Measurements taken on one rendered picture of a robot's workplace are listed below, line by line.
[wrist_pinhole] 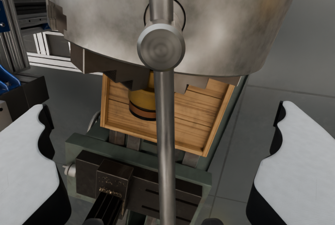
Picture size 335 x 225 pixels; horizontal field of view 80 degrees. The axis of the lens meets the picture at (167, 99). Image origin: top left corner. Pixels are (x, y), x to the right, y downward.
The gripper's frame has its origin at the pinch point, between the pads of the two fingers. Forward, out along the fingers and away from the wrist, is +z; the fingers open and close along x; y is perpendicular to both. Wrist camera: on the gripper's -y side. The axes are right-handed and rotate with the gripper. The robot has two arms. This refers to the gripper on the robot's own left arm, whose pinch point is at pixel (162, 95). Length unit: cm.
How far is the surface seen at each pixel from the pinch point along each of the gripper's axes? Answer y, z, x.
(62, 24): -2.7, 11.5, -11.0
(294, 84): 54, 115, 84
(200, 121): 29.8, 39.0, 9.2
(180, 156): 49, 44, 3
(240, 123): 89, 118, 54
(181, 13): -4.0, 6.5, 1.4
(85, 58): 1.1, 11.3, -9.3
